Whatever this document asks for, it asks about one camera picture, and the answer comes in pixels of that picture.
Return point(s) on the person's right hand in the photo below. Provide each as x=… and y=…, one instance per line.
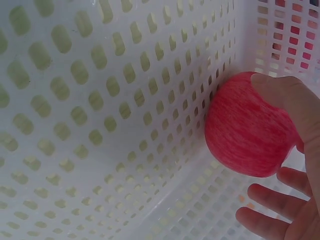
x=310, y=150

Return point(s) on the red apple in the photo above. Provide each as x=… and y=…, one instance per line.
x=245, y=135

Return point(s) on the white perforated plastic basket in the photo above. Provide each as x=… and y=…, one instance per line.
x=105, y=130

